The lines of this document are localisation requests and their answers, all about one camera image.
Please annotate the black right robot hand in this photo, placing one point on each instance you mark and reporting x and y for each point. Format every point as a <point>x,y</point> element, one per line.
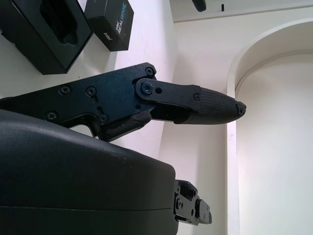
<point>73,171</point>

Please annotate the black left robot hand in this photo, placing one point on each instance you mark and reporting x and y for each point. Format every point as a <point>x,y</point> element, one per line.
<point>199,5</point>

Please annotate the black RealSense box lid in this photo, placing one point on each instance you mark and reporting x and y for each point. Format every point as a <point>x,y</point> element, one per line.
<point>110,24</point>

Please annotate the black box base with foam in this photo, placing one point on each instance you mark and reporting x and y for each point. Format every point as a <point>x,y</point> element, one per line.
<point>24,31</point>

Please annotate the white curved tray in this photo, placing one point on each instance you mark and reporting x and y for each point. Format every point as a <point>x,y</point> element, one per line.
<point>232,122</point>

